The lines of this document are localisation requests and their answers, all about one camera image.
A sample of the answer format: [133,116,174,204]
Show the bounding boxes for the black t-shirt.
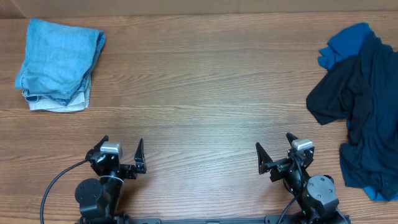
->
[306,56,371,126]

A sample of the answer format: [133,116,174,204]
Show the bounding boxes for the folded white cloth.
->
[25,75,91,113]

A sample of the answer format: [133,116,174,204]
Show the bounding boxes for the folded light blue jeans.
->
[15,19,106,100]

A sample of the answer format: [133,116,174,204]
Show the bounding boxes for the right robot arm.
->
[256,133,351,224]

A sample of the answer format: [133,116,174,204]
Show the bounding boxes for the bright blue shirt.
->
[317,22,398,202]

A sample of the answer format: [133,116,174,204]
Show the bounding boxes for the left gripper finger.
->
[90,135,109,152]
[134,139,147,174]

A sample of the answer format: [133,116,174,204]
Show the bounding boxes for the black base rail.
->
[74,214,351,224]

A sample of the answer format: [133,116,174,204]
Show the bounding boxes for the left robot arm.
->
[75,136,147,224]

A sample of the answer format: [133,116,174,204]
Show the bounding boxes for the dark navy t-shirt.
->
[340,37,397,200]

